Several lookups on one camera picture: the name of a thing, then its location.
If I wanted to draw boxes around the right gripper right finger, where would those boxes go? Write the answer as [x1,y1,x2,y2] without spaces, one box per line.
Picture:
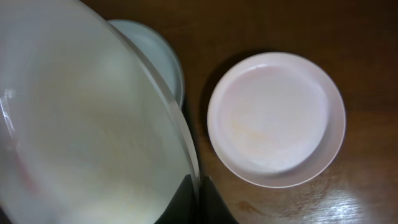
[200,176,238,224]

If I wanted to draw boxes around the white plate bottom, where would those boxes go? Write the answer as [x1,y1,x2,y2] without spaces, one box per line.
[207,52,346,189]

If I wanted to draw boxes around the white plate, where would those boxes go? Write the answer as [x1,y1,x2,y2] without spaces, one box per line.
[207,52,346,189]
[108,19,185,107]
[1,1,200,223]

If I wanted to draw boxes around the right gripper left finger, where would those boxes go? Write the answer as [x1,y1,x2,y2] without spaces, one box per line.
[155,174,197,224]

